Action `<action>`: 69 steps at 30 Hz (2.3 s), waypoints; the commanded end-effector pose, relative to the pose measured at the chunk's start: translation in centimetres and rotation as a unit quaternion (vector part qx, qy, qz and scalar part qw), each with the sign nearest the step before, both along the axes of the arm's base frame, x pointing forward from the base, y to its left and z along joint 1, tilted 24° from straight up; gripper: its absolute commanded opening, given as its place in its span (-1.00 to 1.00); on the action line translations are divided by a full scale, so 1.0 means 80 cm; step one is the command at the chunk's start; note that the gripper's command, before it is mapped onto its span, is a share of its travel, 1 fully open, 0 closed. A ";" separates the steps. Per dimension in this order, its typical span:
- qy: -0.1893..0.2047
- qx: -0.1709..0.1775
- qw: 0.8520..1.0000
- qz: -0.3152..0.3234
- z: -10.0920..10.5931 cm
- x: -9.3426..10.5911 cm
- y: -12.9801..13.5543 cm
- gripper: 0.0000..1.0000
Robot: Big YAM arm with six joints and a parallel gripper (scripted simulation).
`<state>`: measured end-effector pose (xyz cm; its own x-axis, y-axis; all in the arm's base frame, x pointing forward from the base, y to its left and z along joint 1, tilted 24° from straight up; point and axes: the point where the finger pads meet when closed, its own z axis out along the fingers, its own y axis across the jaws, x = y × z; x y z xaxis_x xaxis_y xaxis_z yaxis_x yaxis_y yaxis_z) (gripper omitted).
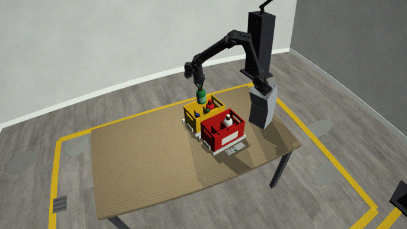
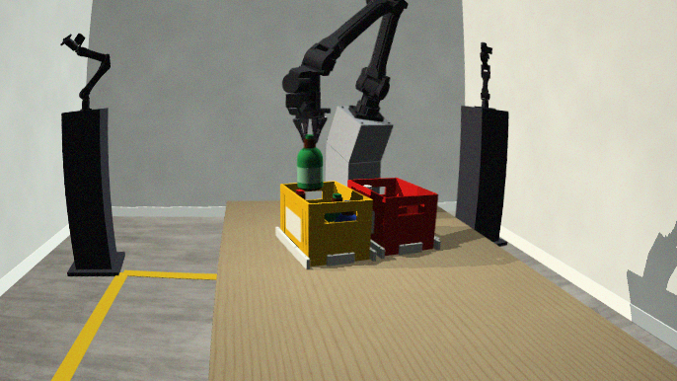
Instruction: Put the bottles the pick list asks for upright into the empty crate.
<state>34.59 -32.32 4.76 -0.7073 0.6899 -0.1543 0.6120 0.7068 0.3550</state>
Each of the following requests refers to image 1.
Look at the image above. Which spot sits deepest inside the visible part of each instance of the yellow plastic crate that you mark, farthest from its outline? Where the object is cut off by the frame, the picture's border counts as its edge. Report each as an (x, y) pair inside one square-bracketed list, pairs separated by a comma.
[(191, 109)]

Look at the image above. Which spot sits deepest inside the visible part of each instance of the white paper strip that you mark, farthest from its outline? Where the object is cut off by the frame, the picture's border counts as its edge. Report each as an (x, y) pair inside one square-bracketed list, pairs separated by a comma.
[(234, 148)]

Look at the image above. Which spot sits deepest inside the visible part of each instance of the red plastic crate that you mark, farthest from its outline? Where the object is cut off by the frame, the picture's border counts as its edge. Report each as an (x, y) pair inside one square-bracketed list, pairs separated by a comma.
[(216, 134)]

